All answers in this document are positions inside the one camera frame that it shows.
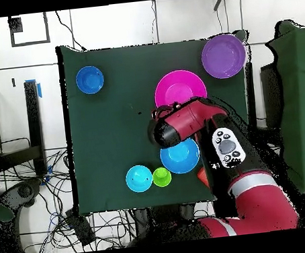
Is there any green plastic cup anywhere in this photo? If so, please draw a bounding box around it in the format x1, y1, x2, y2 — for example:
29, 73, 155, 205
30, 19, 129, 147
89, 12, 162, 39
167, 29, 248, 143
152, 166, 173, 188

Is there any black metal stand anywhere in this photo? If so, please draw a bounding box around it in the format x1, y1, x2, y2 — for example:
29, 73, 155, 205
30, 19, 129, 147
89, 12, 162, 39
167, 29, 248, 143
0, 79, 49, 180

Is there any thin black floor cable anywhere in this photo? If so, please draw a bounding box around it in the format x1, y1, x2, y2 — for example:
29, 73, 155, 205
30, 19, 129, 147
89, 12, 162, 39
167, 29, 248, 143
54, 8, 86, 54

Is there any dark green tablecloth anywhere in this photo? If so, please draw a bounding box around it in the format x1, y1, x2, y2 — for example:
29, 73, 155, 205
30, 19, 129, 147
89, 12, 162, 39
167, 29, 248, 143
56, 26, 263, 218

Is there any large light blue bowl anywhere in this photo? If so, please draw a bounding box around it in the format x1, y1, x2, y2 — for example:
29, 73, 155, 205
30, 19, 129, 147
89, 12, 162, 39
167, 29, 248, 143
158, 136, 202, 177

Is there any large purple plastic bowl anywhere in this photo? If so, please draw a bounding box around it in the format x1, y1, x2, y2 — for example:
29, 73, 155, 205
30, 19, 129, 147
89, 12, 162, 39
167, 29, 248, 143
198, 32, 249, 81

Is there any tangle of black cables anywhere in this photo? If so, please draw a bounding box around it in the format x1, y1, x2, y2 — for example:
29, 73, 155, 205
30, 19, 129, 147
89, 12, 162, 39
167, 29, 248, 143
0, 142, 138, 253

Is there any large pink plastic bowl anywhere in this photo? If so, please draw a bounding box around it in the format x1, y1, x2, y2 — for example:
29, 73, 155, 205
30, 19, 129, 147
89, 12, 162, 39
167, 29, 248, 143
152, 67, 210, 110

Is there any small dark blue bowl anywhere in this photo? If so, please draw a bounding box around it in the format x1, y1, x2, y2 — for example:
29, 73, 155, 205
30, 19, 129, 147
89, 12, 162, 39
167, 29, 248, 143
74, 64, 106, 96

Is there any orange plastic cup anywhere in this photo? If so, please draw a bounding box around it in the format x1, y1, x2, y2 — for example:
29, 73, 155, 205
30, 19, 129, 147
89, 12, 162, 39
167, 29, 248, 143
196, 166, 210, 189

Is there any small cyan ribbed bowl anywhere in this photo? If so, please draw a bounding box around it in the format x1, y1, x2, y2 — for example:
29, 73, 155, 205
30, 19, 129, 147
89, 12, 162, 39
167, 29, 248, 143
124, 163, 155, 194

